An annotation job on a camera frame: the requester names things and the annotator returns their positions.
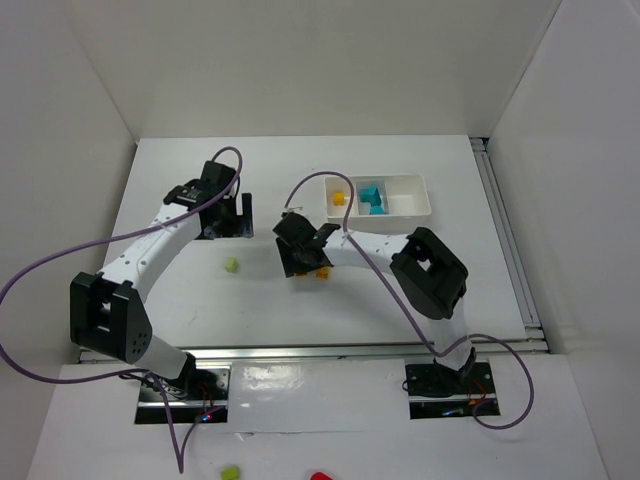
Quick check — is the small green lego cube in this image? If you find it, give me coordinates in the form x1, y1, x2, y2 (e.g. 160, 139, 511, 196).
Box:
224, 257, 239, 273

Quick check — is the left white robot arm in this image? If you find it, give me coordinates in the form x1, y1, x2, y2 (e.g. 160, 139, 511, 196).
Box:
70, 160, 252, 379

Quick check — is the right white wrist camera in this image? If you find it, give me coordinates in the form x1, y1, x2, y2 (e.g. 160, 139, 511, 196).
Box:
281, 206, 306, 219

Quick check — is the purple cable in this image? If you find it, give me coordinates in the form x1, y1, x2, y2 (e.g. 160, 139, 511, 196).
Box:
283, 172, 535, 431
0, 146, 244, 475

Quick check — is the long teal lego brick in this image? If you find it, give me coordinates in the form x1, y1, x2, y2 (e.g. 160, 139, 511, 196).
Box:
358, 186, 383, 207

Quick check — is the yellow lego long brick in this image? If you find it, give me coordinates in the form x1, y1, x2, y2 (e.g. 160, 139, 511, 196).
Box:
315, 267, 330, 280

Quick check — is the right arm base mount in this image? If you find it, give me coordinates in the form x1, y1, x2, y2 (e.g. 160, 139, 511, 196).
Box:
401, 362, 500, 420

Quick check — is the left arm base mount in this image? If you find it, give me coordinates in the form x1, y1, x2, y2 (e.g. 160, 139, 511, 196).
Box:
134, 367, 231, 425

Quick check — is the small yellow lego brick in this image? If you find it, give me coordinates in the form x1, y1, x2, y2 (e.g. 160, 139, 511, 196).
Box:
331, 192, 345, 206

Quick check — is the white three-compartment tray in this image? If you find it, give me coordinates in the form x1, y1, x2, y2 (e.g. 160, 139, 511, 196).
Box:
348, 174, 432, 234

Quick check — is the aluminium rail right side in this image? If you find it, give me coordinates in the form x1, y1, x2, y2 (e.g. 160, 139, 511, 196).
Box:
469, 137, 550, 352

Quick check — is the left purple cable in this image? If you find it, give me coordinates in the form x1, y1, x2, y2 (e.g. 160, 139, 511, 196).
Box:
0, 146, 244, 475

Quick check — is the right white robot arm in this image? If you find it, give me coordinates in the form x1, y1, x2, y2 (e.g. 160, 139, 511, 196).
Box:
273, 212, 476, 377

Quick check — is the green lego on floor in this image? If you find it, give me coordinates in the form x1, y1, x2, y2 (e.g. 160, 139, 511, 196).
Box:
220, 465, 241, 480

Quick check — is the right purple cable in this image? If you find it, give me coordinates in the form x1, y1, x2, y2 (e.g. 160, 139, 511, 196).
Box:
283, 172, 535, 431

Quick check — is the red object at bottom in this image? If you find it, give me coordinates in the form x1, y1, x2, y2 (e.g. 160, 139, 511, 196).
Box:
310, 472, 333, 480

